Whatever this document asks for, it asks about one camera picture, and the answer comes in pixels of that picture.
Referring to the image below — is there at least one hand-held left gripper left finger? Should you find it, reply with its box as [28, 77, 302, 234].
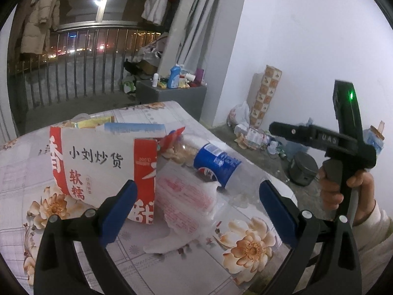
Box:
[33, 180, 139, 295]

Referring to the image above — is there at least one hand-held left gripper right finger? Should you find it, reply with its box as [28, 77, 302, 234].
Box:
[259, 180, 363, 295]

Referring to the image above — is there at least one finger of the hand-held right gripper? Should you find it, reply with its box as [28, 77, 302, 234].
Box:
[269, 121, 311, 147]

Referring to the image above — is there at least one red white paper bag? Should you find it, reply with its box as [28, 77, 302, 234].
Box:
[49, 123, 186, 225]

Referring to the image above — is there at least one white plastic wrapper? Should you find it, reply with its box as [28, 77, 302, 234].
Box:
[143, 161, 228, 254]

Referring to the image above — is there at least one clear bottle with blue label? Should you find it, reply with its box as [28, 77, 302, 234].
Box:
[167, 135, 277, 209]

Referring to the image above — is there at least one blue white carton box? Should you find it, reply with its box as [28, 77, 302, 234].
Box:
[103, 122, 166, 137]

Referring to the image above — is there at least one yellow snack packet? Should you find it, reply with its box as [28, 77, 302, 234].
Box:
[70, 115, 115, 130]

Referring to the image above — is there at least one person's right forearm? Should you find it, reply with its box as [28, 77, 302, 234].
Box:
[350, 201, 393, 295]

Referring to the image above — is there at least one person's right hand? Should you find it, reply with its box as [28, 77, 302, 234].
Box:
[319, 166, 377, 226]

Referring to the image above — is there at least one blue water jug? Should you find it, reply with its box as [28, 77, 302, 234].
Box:
[364, 120, 386, 157]

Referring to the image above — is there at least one pile of printed packets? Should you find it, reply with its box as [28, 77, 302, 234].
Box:
[235, 124, 287, 157]

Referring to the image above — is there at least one black rice cooker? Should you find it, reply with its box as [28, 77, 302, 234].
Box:
[288, 153, 320, 186]

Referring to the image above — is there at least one tile pattern roll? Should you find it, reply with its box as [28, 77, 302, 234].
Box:
[250, 65, 282, 126]

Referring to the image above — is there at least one floral printed table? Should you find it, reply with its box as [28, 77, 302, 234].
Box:
[0, 100, 297, 295]

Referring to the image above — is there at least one grey side cabinet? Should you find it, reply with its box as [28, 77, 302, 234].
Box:
[135, 80, 208, 120]

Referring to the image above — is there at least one blue detergent bottle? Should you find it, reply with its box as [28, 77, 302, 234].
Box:
[167, 63, 185, 89]

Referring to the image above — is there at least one grey curtain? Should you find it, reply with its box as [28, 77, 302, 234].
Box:
[176, 0, 234, 68]

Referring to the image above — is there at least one pile of bags and boxes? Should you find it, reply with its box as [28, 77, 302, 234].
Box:
[123, 32, 169, 80]

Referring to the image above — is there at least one white hanging jacket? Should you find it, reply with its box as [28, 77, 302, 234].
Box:
[141, 0, 171, 27]

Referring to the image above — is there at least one metal balcony railing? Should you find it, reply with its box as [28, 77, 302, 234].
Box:
[8, 21, 163, 111]

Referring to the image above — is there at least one beige hanging coat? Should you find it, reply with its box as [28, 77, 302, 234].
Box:
[20, 0, 68, 54]

